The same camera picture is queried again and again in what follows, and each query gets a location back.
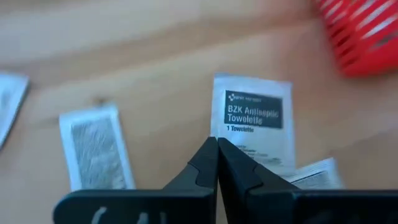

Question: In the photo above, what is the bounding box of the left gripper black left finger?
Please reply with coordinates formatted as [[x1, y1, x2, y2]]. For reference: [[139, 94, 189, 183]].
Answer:
[[52, 136, 218, 224]]

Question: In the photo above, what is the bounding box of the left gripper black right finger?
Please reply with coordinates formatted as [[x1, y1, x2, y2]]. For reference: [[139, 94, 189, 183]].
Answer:
[[217, 138, 398, 224]]

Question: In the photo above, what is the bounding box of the narrow white grey packet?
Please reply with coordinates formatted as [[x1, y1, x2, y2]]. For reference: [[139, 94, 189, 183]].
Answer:
[[58, 105, 137, 192], [281, 157, 345, 190]]

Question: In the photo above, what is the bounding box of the square antiseptic towelette packet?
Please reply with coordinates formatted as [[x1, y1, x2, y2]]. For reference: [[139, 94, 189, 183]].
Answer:
[[0, 73, 30, 150], [210, 73, 296, 177]]

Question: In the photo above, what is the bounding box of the red plastic mesh basket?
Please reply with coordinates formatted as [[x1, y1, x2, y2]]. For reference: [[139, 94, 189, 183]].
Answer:
[[313, 0, 398, 78]]

